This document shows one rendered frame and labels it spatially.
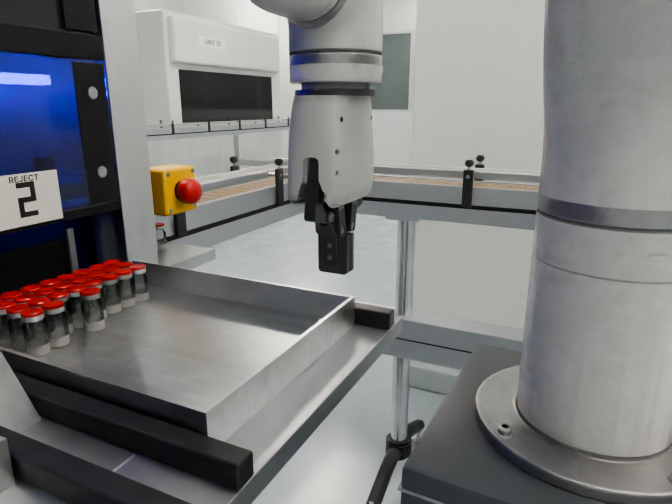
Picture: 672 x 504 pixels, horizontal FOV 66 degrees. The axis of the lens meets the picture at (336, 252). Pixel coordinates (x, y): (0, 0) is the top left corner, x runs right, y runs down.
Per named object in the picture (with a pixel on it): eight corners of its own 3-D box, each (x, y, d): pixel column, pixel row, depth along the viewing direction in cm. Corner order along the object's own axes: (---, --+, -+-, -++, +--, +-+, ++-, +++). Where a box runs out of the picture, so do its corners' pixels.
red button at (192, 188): (170, 204, 82) (167, 179, 81) (187, 200, 85) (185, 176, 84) (189, 206, 80) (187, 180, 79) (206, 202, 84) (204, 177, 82)
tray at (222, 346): (-63, 359, 52) (-70, 327, 51) (136, 283, 75) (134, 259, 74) (209, 455, 38) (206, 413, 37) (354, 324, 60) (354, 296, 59)
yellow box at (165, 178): (132, 213, 83) (128, 167, 81) (165, 205, 90) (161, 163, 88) (169, 217, 80) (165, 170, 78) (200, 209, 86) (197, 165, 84)
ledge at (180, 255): (100, 268, 88) (98, 257, 87) (156, 250, 99) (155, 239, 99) (163, 280, 82) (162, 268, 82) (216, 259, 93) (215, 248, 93)
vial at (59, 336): (42, 346, 55) (35, 305, 53) (61, 338, 56) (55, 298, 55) (56, 350, 54) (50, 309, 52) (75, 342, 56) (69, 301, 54)
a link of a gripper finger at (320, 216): (318, 129, 47) (338, 166, 52) (291, 202, 44) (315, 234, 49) (330, 130, 47) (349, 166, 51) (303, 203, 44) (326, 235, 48)
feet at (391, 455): (353, 527, 144) (353, 484, 141) (409, 430, 188) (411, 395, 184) (380, 537, 141) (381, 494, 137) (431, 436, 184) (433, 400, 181)
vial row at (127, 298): (7, 351, 54) (-1, 309, 52) (140, 295, 69) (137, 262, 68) (21, 355, 53) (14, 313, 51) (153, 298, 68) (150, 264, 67)
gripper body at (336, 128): (324, 82, 54) (325, 191, 57) (270, 78, 45) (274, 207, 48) (393, 81, 51) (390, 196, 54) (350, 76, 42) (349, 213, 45)
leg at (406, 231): (379, 460, 160) (385, 215, 140) (389, 443, 168) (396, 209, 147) (407, 468, 157) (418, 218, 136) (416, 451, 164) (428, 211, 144)
